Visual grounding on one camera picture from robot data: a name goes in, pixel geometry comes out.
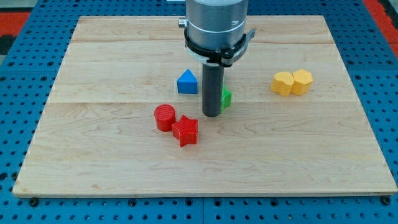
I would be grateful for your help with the red star block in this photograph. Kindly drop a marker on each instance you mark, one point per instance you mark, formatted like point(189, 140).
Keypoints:
point(185, 130)

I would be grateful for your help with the blue triangle block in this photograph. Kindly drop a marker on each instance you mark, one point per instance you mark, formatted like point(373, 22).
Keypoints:
point(187, 83)

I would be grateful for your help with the wooden board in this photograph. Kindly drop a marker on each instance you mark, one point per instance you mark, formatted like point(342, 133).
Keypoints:
point(97, 135)

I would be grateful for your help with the green block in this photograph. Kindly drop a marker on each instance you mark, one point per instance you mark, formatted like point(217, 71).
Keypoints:
point(225, 98)

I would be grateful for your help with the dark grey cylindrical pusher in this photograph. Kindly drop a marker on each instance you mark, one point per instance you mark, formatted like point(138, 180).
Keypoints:
point(212, 85)

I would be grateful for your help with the black clamp ring mount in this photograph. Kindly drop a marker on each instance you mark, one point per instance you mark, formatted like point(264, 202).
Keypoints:
point(223, 57)

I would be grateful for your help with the red cylinder block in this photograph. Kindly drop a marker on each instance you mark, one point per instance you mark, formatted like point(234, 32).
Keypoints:
point(164, 117)

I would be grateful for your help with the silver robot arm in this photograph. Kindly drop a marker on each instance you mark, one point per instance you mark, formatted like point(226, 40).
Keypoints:
point(215, 36)

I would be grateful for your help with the yellow hexagon block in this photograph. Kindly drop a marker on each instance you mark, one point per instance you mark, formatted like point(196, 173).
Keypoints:
point(302, 82)

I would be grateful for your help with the yellow heart block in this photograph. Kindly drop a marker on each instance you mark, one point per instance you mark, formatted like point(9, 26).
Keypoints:
point(282, 83)

